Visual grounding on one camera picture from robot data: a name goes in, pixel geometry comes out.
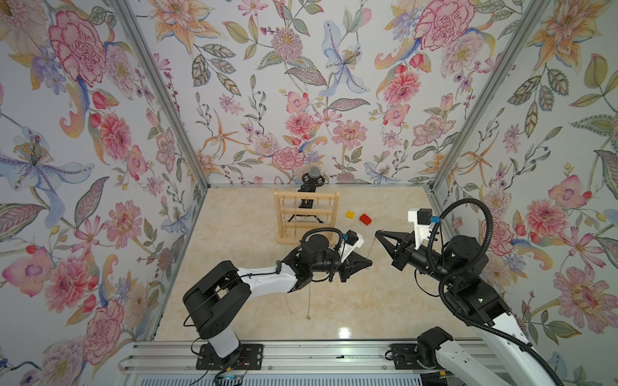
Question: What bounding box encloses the wooden jewelry display stand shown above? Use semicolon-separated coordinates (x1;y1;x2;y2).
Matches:
274;190;341;244

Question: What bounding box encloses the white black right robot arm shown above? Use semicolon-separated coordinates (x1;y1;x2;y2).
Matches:
375;198;563;385

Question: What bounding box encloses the red toy brick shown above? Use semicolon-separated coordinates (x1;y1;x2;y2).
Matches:
359;214;373;226

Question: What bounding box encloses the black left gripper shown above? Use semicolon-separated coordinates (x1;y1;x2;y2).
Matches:
308;253;371;283

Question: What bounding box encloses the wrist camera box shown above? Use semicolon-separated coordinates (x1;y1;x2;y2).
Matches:
408;208;439;249
337;230;365;263

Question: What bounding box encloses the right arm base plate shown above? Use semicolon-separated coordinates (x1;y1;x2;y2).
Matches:
385;344;437;370

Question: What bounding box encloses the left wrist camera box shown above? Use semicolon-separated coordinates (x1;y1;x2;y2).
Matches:
337;230;365;263

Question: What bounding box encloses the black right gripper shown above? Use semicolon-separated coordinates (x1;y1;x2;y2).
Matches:
379;232;461;294

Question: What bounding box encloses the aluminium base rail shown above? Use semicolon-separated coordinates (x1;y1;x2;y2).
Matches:
115;338;532;386

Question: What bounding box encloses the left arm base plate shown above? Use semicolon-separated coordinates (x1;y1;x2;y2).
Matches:
196;344;264;371

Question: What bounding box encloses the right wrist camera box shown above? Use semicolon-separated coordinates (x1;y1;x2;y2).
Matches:
408;208;439;249

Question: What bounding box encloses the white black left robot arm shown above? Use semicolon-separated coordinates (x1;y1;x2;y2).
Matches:
183;227;373;363

